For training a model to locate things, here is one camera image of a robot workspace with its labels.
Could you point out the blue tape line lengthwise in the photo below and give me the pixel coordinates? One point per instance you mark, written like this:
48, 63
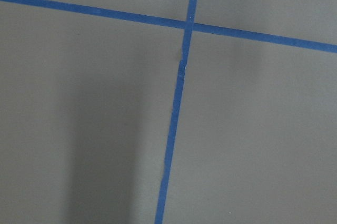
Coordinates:
170, 143

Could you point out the blue tape line crosswise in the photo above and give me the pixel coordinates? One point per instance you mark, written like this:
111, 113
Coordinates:
167, 22

